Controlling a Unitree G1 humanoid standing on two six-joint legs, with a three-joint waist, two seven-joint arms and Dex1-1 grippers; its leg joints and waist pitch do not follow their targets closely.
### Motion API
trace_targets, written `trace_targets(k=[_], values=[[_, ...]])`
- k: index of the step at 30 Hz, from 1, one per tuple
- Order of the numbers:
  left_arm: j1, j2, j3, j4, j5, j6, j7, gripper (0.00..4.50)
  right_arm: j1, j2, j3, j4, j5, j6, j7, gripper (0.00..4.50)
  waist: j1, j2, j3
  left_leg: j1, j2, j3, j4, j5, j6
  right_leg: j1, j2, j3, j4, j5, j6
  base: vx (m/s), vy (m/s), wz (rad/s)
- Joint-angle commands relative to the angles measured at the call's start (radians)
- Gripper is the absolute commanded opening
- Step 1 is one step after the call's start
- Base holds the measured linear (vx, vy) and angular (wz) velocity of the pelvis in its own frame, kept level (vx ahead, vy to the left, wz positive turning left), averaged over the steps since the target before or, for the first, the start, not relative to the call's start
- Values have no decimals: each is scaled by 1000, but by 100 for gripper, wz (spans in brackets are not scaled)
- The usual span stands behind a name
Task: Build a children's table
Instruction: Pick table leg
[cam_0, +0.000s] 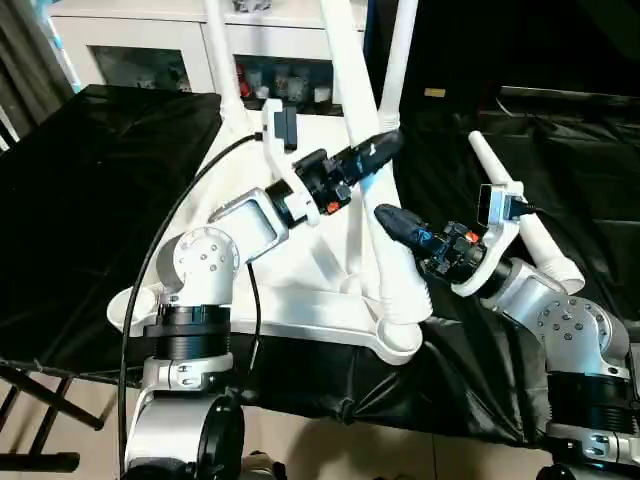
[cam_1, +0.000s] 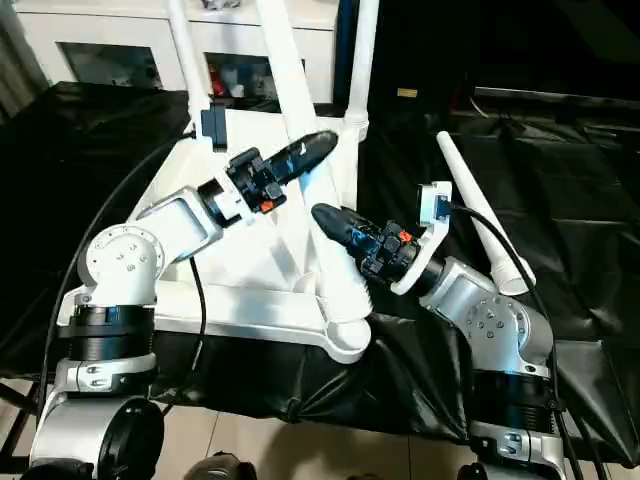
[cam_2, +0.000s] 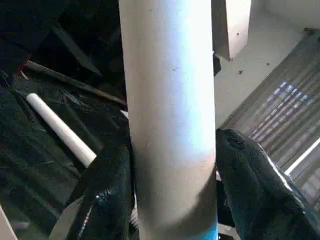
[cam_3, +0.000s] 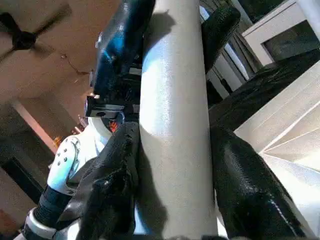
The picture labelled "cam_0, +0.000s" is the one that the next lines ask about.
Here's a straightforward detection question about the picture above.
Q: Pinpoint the white plastic table top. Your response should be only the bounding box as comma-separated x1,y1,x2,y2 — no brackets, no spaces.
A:
104,96,426,370

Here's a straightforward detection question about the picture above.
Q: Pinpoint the white plastic table leg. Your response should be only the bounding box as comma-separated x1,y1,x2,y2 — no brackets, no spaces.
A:
376,0,420,132
468,129,586,297
318,0,435,327
201,0,252,137

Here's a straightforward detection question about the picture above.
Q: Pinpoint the black metal stand leg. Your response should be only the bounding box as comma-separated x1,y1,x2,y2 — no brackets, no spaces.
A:
0,355,107,477

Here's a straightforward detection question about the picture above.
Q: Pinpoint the dark metal rail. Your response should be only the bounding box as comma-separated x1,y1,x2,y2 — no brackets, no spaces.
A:
498,86,640,110

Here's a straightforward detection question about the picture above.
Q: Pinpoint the black cloth mat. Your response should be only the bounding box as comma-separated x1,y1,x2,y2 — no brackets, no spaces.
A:
0,82,640,449

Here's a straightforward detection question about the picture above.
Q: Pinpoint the dark crumpled bag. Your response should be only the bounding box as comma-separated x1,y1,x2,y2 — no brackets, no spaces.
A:
231,0,275,15

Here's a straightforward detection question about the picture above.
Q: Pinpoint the dark round robot part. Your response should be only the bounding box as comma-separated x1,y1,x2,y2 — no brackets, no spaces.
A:
243,448,287,480

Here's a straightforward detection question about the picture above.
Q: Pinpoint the grey curtain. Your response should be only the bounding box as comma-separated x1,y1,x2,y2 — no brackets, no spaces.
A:
0,0,77,147

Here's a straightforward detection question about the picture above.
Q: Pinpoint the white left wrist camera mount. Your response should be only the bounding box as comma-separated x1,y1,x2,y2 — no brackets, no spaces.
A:
258,97,322,227

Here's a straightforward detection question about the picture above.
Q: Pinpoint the white cabinet with glass doors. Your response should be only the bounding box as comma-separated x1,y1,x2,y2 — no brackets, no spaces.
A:
48,0,372,120

